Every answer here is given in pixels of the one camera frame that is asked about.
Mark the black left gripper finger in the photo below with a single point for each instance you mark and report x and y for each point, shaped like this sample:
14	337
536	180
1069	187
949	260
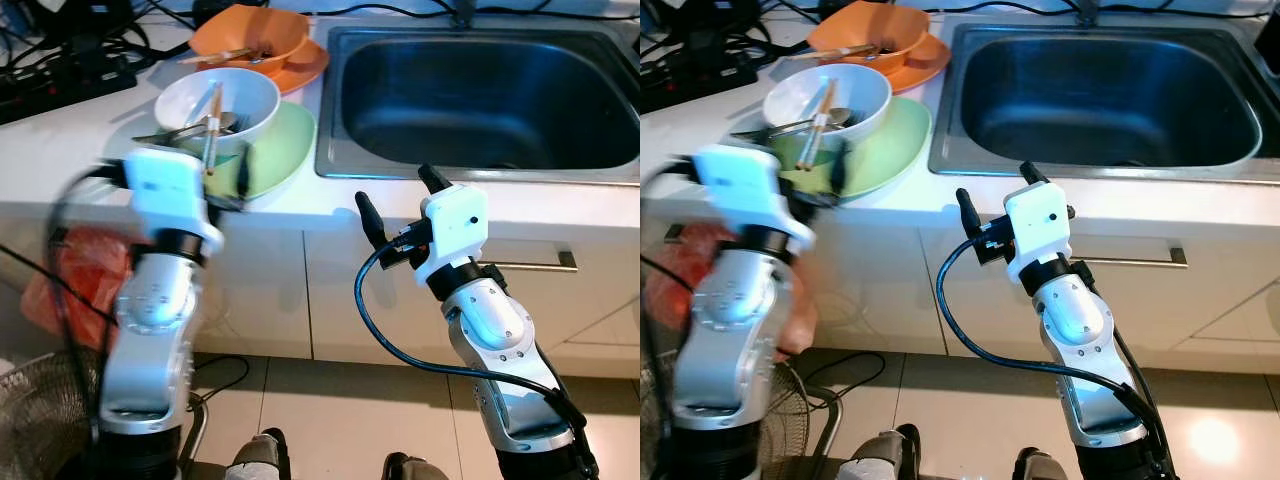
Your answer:
839	168
244	172

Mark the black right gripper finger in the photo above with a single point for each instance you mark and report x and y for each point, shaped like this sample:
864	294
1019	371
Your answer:
433	178
1032	172
370	215
968	212

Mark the wooden chopstick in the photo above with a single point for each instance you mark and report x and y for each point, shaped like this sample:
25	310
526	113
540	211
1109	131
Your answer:
210	135
225	55
825	108
812	135
217	110
830	52

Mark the metal fork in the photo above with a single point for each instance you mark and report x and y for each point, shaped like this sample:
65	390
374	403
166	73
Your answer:
790	128
180	130

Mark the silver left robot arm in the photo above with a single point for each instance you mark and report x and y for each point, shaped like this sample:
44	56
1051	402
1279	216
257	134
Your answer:
150	340
740	330

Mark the white kitchen cabinet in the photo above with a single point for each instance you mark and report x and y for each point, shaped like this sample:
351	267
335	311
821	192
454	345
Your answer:
260	290
880	290

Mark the light green plate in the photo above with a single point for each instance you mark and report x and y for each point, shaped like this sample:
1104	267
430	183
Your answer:
895	150
285	150

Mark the stainless steel sink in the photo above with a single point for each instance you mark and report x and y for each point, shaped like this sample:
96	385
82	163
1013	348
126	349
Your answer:
1100	100
480	100

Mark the orange plate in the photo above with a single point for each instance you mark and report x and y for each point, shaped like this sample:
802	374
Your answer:
305	72
925	68

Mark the orange bowl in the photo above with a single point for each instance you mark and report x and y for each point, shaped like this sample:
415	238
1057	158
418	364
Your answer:
270	25
890	22

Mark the orange plastic bag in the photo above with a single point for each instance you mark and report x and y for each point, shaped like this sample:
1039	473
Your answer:
662	290
90	270

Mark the black faucet stem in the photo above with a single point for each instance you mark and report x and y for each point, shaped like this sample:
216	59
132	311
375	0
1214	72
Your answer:
463	12
1087	12

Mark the black power strip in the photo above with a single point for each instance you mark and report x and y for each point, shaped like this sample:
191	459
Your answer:
690	80
60	90

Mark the black battery charger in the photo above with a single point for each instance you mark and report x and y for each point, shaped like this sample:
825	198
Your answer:
700	15
85	18

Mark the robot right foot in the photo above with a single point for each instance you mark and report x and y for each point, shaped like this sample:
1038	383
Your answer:
415	468
1040	465

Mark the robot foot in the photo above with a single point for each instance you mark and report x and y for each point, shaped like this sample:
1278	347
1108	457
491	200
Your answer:
415	468
258	455
1040	465
880	455

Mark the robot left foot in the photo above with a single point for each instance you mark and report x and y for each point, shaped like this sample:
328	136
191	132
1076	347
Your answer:
258	455
880	455

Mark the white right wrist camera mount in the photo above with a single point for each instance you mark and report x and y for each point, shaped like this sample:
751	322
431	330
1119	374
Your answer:
455	220
1040	215

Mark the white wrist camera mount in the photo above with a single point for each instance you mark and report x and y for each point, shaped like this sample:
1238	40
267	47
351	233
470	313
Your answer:
1040	215
745	190
455	220
165	195

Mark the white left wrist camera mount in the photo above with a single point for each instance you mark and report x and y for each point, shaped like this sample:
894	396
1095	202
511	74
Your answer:
165	195
745	190

